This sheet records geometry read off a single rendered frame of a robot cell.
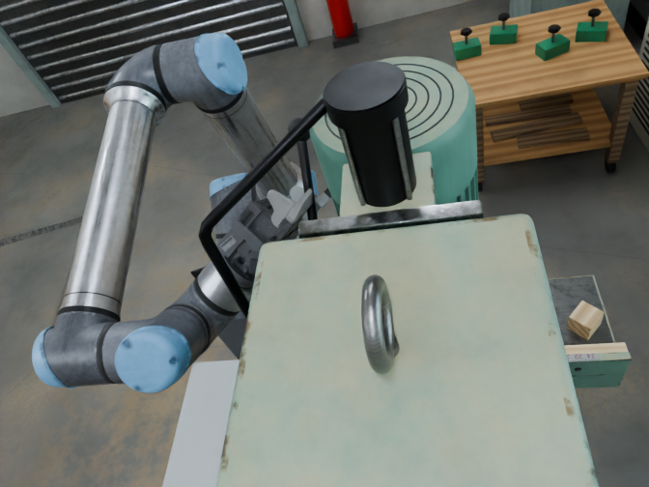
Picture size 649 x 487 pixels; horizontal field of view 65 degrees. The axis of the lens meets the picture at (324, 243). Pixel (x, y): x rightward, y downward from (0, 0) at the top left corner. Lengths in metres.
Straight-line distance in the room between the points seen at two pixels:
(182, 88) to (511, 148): 1.71
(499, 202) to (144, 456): 1.86
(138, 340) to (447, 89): 0.50
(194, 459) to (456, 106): 0.39
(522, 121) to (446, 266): 2.23
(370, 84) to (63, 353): 0.60
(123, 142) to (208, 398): 0.65
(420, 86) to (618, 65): 1.79
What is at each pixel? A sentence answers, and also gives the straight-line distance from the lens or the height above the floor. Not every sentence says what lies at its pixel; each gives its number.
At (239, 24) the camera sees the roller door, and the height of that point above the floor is 0.26.
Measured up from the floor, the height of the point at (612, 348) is 0.95.
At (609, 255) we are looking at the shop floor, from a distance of 2.32.
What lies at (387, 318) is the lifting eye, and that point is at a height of 1.54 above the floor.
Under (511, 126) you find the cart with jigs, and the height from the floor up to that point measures 0.18.
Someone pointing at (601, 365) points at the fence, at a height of 0.94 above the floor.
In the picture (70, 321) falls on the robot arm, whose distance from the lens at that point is 0.83.
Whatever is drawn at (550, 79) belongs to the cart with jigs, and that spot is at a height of 0.53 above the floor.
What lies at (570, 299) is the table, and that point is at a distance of 1.10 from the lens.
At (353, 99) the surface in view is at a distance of 0.37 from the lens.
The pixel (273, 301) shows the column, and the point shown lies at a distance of 0.39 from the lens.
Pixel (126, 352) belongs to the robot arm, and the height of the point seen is 1.29.
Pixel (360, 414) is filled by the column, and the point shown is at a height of 1.52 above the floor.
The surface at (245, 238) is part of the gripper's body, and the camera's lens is 0.78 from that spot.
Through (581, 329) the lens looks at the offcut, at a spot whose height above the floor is 0.92.
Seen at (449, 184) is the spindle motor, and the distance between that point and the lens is 0.54.
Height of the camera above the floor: 1.83
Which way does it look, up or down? 48 degrees down
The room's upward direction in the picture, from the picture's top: 22 degrees counter-clockwise
